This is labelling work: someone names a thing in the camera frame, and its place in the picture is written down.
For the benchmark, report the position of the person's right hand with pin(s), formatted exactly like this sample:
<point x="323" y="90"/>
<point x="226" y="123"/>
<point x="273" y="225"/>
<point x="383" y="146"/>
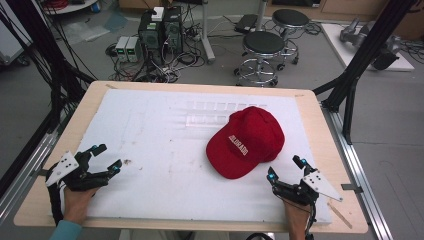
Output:
<point x="296" y="215"/>

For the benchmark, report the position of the red baseball cap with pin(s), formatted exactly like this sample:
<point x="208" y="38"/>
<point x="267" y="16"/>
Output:
<point x="253" y="140"/>

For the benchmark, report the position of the clear plastic tray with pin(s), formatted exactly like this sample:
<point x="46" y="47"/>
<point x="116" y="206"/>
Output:
<point x="213" y="113"/>

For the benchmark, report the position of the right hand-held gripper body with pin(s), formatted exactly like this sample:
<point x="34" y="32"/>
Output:
<point x="300" y="195"/>

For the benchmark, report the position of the grey robot part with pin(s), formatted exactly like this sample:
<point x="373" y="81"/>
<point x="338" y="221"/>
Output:
<point x="353" y="33"/>

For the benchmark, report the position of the grey metal desk leg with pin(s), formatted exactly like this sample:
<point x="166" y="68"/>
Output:
<point x="207" y="36"/>

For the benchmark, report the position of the grey bench power supply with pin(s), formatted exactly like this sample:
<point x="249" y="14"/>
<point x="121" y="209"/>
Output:
<point x="134" y="49"/>
<point x="121" y="48"/>

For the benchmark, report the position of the round white table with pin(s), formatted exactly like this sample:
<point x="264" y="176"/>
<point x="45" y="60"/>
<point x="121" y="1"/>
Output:
<point x="71" y="6"/>

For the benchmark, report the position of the small metal bracket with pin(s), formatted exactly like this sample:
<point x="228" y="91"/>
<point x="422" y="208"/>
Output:
<point x="351" y="188"/>

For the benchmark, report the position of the black flat case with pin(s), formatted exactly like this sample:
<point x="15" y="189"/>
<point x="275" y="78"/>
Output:
<point x="246" y="23"/>

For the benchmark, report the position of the black metal frame strut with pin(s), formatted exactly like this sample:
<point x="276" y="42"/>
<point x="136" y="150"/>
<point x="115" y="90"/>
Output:
<point x="50" y="56"/>
<point x="363" y="53"/>

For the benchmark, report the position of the small white box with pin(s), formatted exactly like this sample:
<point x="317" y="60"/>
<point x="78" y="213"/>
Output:
<point x="158" y="14"/>

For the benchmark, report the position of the aluminium frame rail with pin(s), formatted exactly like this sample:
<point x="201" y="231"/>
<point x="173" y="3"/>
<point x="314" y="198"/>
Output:
<point x="26" y="166"/>
<point x="356" y="173"/>

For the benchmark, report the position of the black round stool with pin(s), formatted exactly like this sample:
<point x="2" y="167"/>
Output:
<point x="290" y="18"/>
<point x="263" y="43"/>

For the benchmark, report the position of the person's left hand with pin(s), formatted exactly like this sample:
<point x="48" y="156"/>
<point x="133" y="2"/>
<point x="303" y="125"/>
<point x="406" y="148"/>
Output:
<point x="76" y="205"/>

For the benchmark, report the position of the white floor board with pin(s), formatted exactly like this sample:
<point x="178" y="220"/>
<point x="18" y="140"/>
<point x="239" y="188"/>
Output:
<point x="336" y="43"/>

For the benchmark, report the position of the white foam mat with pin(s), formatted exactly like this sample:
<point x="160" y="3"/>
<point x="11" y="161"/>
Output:
<point x="160" y="160"/>

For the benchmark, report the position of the black computer tower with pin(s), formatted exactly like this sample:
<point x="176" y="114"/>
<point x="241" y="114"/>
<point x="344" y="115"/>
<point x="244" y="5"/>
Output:
<point x="173" y="30"/>
<point x="150" y="35"/>

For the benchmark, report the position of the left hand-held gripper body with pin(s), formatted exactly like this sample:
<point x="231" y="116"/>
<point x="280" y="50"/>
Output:
<point x="83" y="178"/>

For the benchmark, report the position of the thin wooden stick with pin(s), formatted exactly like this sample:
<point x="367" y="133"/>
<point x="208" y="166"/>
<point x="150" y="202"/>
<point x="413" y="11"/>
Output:
<point x="340" y="215"/>

